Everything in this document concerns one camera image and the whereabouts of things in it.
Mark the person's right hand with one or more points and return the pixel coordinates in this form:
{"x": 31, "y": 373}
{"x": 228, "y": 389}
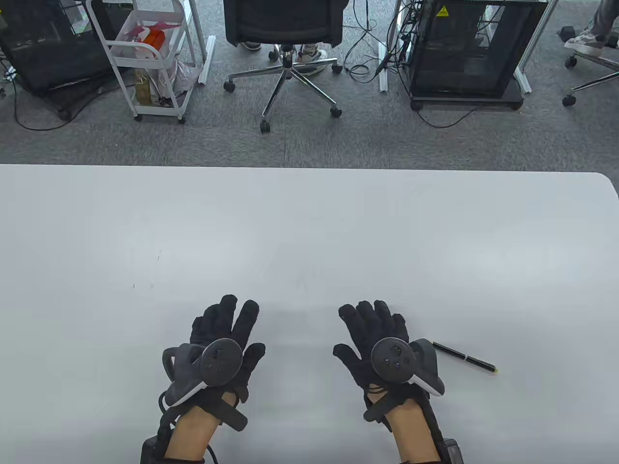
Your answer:
{"x": 355, "y": 357}

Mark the person's left hand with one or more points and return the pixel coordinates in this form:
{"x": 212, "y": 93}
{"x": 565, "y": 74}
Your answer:
{"x": 251, "y": 360}

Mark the person's left middle finger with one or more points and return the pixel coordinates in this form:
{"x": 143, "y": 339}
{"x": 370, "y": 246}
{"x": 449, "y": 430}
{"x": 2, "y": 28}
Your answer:
{"x": 226, "y": 314}

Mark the person's right little finger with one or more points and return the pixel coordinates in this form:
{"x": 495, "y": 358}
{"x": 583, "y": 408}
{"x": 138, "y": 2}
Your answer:
{"x": 400, "y": 327}

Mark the person's left little finger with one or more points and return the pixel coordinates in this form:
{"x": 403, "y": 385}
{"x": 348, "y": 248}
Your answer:
{"x": 197, "y": 329}

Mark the person's right thumb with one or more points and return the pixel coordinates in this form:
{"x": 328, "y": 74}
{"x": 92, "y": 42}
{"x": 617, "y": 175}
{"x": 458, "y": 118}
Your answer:
{"x": 346, "y": 356}

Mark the person's left thumb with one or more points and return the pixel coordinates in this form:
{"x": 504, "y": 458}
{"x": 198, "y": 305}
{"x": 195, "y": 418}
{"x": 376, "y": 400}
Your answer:
{"x": 255, "y": 360}

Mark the person's right middle finger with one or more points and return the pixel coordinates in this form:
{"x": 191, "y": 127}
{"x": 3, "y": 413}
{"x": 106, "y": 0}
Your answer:
{"x": 366, "y": 318}

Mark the person's left forearm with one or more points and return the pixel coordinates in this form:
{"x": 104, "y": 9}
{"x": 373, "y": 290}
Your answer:
{"x": 191, "y": 435}

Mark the person's right forearm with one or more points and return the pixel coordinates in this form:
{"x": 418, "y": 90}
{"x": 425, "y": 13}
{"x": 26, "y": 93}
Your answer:
{"x": 413, "y": 432}

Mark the grey controller on right glove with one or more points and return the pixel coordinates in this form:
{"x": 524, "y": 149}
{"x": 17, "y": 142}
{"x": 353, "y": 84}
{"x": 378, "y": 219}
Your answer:
{"x": 392, "y": 360}

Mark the grey controller on glove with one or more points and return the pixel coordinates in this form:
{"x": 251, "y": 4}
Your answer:
{"x": 220, "y": 362}
{"x": 392, "y": 360}

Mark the grey controller on left glove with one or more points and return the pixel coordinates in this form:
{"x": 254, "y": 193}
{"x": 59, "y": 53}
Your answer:
{"x": 220, "y": 362}

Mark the black pen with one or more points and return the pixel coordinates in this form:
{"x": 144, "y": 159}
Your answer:
{"x": 464, "y": 357}

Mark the yellow bottle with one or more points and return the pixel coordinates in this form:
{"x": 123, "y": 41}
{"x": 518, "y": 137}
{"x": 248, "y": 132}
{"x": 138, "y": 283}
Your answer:
{"x": 142, "y": 87}

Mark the white rolling cart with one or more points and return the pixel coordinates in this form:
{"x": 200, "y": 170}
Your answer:
{"x": 145, "y": 53}

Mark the orange box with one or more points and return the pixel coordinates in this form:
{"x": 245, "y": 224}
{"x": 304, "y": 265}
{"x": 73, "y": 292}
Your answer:
{"x": 154, "y": 37}

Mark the black glass computer case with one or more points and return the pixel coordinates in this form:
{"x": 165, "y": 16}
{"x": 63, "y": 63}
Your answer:
{"x": 466, "y": 48}

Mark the black office chair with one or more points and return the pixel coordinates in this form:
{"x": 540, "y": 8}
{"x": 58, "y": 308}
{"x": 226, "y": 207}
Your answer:
{"x": 285, "y": 21}

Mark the white plastic bag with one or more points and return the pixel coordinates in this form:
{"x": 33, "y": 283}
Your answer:
{"x": 145, "y": 21}

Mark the white table leg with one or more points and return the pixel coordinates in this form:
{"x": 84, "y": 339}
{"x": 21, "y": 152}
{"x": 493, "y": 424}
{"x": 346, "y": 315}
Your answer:
{"x": 529, "y": 48}

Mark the chrome chair base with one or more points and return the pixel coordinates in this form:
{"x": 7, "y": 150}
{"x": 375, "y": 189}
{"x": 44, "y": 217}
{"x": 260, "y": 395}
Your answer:
{"x": 592, "y": 79}

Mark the black computer tower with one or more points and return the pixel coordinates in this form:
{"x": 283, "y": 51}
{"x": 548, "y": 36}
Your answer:
{"x": 48, "y": 43}

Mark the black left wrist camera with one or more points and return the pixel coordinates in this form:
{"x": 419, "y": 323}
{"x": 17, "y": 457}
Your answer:
{"x": 152, "y": 450}

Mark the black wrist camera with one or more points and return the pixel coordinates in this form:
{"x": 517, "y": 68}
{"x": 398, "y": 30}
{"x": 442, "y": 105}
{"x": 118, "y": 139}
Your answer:
{"x": 152, "y": 450}
{"x": 453, "y": 452}

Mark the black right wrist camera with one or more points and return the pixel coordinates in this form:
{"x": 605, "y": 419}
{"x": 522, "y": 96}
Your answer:
{"x": 453, "y": 452}

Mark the white aluminium rail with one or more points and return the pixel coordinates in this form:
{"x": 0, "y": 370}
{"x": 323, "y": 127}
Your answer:
{"x": 383, "y": 67}
{"x": 207, "y": 60}

